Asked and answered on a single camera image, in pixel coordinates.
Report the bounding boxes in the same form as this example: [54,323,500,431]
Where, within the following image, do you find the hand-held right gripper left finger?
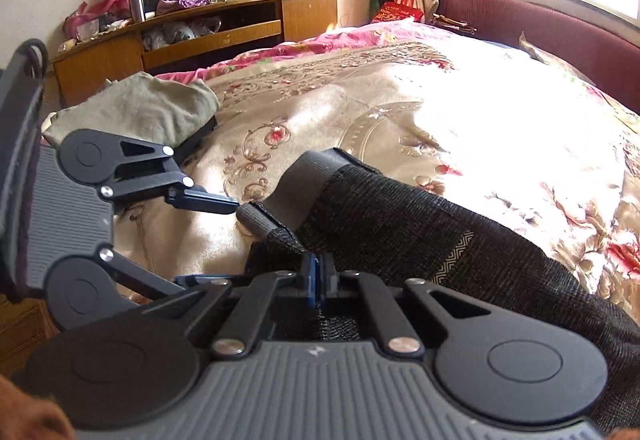
[142,253,318,355]

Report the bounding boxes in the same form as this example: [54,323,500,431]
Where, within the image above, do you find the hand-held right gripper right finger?
[320,253,502,355]

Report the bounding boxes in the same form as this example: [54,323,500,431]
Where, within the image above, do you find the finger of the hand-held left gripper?
[99,136,241,217]
[99,246,247,309]

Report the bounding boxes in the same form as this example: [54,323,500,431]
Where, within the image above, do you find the dark grey knit pants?
[235,147,640,433]

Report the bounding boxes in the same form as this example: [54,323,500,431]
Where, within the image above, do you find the black cloth strip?
[175,116,219,161]

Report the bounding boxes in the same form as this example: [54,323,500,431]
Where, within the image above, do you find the grey-green folded cloth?
[42,71,221,155]

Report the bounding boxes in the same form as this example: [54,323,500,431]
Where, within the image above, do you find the wooden TV cabinet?
[50,0,342,108]

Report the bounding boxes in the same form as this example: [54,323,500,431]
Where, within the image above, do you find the clear plastic bag bundle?
[141,17,223,52]

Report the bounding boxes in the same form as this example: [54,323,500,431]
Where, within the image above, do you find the beige floral bedspread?
[42,37,640,311]

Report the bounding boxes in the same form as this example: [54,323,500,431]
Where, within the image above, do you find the brown fuzzy garment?
[0,374,77,440]

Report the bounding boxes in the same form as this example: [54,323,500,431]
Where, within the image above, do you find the small clutter pile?
[60,14,133,51]

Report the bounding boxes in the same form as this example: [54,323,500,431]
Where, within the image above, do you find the purple crumpled cloth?
[156,0,212,15]

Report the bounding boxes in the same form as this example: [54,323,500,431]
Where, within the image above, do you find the red gift bag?
[371,0,426,24]

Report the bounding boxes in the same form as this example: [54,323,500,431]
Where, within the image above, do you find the brown striped bundle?
[430,12,484,38]

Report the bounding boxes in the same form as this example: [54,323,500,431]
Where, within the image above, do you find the beige pillow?
[517,32,599,89]

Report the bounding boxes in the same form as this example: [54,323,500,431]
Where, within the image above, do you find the maroon padded headboard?
[434,0,640,115]

